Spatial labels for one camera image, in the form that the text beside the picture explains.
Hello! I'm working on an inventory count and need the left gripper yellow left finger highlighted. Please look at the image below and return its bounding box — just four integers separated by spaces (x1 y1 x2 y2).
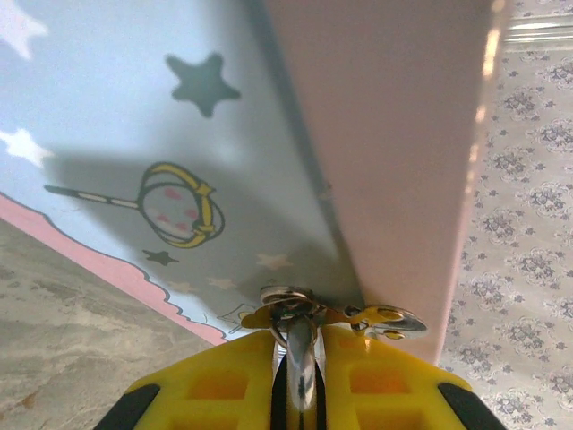
91 329 287 430

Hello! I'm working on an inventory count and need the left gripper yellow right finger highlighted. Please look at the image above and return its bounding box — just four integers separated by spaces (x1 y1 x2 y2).
318 325 493 430

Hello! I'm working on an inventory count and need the spare silver key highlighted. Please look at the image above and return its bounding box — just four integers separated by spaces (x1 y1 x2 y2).
343 304 430 342

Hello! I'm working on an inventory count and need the light blue pouch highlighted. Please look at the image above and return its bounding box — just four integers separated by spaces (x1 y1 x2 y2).
0 0 514 365

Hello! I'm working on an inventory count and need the silver key ring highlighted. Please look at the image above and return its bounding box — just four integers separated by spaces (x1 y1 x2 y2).
258 285 326 348

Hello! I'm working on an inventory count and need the aluminium corner post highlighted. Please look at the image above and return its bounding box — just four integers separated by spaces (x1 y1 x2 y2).
503 11 573 51

